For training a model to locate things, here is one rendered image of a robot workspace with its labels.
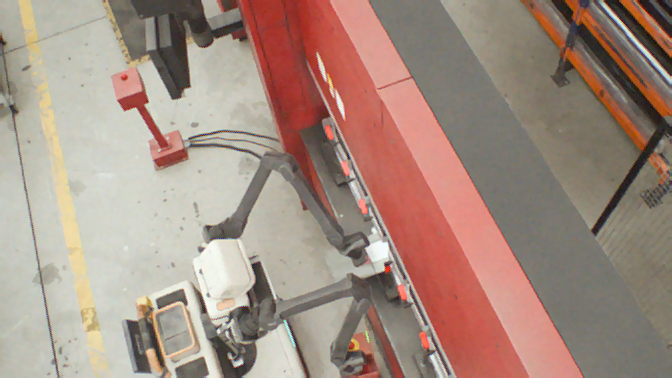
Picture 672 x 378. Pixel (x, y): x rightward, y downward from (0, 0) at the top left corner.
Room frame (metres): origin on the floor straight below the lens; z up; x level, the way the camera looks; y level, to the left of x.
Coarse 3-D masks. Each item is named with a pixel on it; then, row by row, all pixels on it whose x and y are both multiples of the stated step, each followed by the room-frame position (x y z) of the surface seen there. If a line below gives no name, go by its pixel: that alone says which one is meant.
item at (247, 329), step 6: (252, 312) 0.83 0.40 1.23; (234, 318) 0.83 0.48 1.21; (240, 318) 0.82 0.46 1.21; (246, 318) 0.81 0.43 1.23; (240, 324) 0.79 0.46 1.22; (246, 324) 0.79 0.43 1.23; (252, 324) 0.78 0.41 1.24; (258, 324) 0.78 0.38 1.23; (240, 330) 0.77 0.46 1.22; (246, 330) 0.77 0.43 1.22; (252, 330) 0.76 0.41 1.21; (258, 330) 0.77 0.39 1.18; (240, 336) 0.75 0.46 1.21; (246, 336) 0.75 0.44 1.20; (252, 336) 0.75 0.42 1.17
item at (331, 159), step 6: (318, 138) 1.80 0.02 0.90; (324, 138) 1.79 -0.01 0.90; (324, 150) 1.72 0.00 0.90; (330, 150) 1.71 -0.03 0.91; (324, 156) 1.69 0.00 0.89; (330, 156) 1.68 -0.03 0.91; (336, 156) 1.67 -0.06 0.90; (330, 162) 1.64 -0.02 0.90; (336, 162) 1.63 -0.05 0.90; (330, 168) 1.61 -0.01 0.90; (336, 168) 1.60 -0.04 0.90; (342, 174) 1.56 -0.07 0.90; (336, 180) 1.53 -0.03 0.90; (342, 180) 1.53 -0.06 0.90
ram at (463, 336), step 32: (320, 32) 1.56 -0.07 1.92; (352, 96) 1.25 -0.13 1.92; (352, 128) 1.30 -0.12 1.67; (352, 160) 1.35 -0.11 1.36; (384, 160) 0.99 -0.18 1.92; (384, 192) 1.00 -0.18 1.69; (416, 224) 0.75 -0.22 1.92; (416, 256) 0.74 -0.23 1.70; (448, 256) 0.57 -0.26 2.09; (416, 288) 0.73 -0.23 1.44; (448, 288) 0.55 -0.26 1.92; (448, 320) 0.51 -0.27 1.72; (480, 320) 0.40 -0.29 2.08; (448, 352) 0.47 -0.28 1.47; (480, 352) 0.36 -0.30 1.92
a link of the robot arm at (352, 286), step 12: (348, 276) 0.85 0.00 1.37; (324, 288) 0.83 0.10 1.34; (336, 288) 0.81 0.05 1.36; (348, 288) 0.79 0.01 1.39; (360, 288) 0.79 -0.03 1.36; (264, 300) 0.86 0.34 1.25; (276, 300) 0.85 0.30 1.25; (288, 300) 0.83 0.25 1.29; (300, 300) 0.81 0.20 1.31; (312, 300) 0.80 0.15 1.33; (324, 300) 0.79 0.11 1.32; (276, 312) 0.79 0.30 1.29; (288, 312) 0.78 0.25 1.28; (300, 312) 0.78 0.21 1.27; (264, 324) 0.76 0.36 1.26; (276, 324) 0.75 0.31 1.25
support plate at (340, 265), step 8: (376, 240) 1.13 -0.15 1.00; (328, 256) 1.10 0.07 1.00; (336, 256) 1.09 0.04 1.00; (344, 256) 1.09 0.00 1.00; (328, 264) 1.06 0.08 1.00; (336, 264) 1.06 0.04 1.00; (344, 264) 1.05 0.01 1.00; (352, 264) 1.04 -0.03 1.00; (368, 264) 1.03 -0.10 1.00; (376, 264) 1.02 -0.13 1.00; (336, 272) 1.02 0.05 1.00; (344, 272) 1.01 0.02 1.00; (352, 272) 1.00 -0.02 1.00; (360, 272) 1.00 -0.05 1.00; (368, 272) 0.99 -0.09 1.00; (376, 272) 0.98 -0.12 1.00; (336, 280) 0.98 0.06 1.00
